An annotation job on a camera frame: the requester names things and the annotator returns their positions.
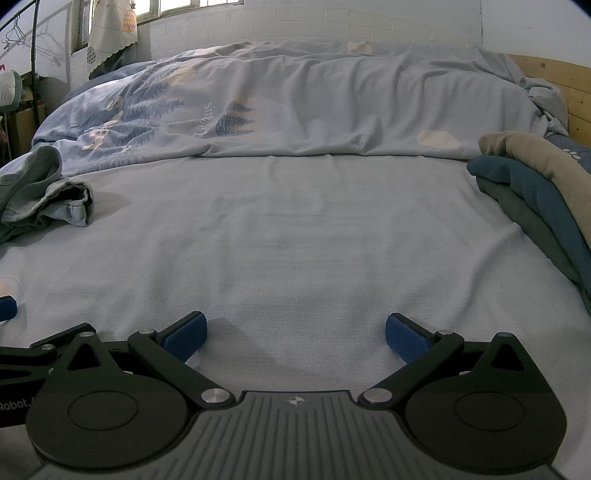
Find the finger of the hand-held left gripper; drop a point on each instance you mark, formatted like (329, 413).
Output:
(46, 345)
(7, 307)

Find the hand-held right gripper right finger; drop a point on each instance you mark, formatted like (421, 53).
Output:
(406, 344)

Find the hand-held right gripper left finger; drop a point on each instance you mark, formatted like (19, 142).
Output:
(187, 339)

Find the light blue pants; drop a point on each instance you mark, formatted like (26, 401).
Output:
(46, 194)

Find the black metal clothes rack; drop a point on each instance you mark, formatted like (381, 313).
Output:
(34, 55)

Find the pale blue bed sheet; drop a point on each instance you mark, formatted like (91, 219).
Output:
(277, 240)

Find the grey-green folded garment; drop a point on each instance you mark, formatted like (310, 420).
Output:
(531, 221)

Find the cardboard box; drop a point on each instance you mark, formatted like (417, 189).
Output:
(23, 129)

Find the teal folded garment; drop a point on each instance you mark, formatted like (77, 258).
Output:
(521, 184)

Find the green quilted cloth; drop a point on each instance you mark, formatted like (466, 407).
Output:
(9, 90)

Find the beige folded garment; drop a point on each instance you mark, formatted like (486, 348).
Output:
(535, 152)

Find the light blue printed duvet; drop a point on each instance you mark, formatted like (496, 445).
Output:
(277, 106)

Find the dark blue dotted pillow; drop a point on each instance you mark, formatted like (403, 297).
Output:
(570, 147)

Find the pineapple print curtain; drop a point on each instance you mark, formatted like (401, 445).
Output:
(113, 32)

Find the wooden headboard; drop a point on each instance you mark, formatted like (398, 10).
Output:
(563, 78)

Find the window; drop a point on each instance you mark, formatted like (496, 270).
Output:
(171, 7)

